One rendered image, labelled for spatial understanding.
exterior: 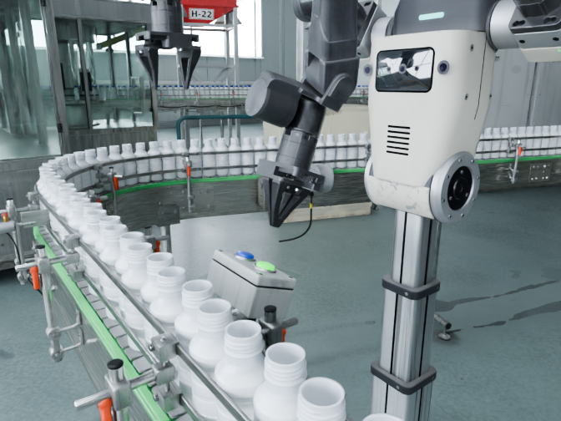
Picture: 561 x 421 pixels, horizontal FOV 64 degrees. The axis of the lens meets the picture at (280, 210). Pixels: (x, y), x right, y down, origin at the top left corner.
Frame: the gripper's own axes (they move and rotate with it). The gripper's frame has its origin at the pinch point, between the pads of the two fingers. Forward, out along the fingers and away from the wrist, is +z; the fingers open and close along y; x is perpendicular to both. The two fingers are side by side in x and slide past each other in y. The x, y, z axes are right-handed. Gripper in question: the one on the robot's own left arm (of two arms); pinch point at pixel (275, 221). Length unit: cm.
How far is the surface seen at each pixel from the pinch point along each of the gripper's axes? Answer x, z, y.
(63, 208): -18, 13, -53
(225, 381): -18.8, 13.8, 22.6
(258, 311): -1.7, 13.6, 4.2
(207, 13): 233, -213, -573
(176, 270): -16.6, 8.9, 3.2
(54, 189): -18, 11, -65
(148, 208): 32, 20, -123
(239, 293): -3.5, 12.2, 0.7
